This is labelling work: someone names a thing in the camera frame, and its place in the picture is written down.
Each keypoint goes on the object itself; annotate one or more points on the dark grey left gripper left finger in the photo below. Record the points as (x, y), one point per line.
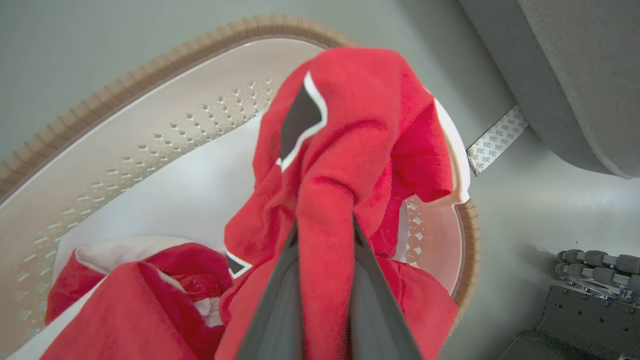
(280, 310)

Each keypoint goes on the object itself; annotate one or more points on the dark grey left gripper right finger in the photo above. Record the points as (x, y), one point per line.
(372, 310)

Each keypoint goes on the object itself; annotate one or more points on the red jersey with white lining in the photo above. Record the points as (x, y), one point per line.
(140, 310)

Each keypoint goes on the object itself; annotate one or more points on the red and white jersey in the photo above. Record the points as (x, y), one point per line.
(350, 125)

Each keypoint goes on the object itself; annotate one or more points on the white laundry basket brown rim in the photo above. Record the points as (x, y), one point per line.
(100, 150)

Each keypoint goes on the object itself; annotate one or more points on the white printed tape strip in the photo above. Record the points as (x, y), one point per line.
(496, 141)

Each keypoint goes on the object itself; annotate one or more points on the grey roller omni wheel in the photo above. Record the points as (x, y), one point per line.
(600, 267)

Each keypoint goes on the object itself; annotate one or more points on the grey fabric sofa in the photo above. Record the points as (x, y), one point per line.
(575, 75)

